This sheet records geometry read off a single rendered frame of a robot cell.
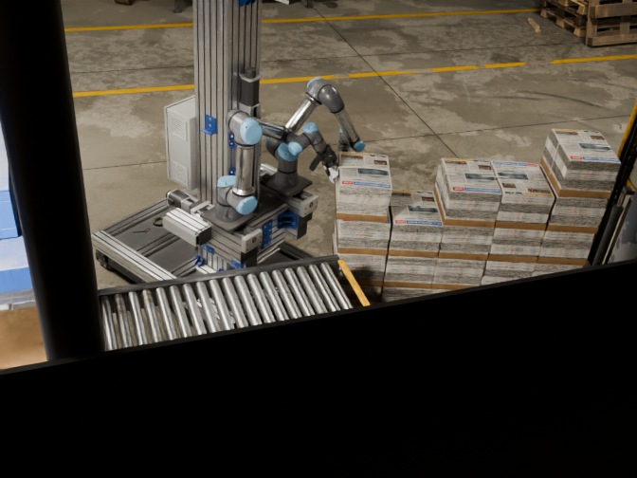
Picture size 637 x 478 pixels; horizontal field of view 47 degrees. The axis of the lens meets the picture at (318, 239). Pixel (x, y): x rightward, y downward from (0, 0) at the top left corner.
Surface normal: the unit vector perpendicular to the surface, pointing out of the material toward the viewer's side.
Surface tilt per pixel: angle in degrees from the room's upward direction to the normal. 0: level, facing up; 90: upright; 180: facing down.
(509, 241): 90
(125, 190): 0
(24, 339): 0
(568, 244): 90
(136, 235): 0
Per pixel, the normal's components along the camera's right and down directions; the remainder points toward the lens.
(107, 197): 0.07, -0.81
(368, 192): 0.00, 0.58
